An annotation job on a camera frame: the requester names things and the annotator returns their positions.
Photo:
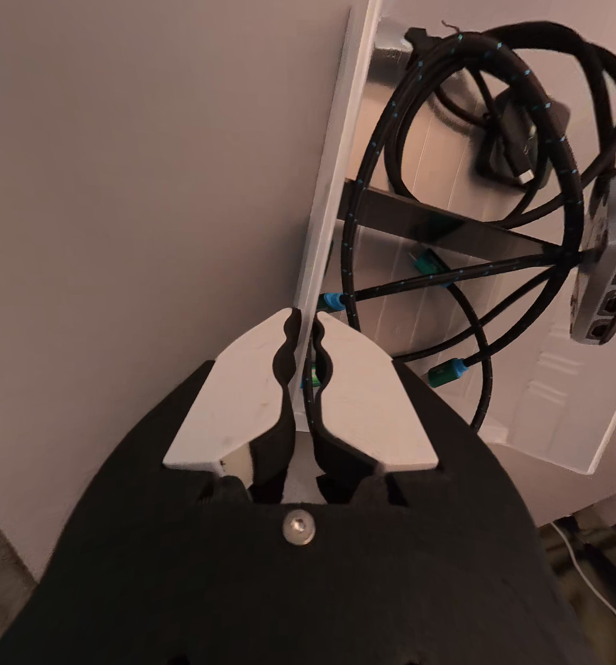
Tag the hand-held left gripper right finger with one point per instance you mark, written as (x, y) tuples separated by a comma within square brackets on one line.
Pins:
[(375, 415)]

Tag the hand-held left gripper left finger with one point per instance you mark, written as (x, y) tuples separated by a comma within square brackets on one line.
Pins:
[(230, 410)]

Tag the clear plastic bin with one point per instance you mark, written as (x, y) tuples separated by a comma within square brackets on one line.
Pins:
[(334, 156)]

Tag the dark metal hdmi switch box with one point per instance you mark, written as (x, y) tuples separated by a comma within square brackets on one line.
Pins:
[(614, 249)]

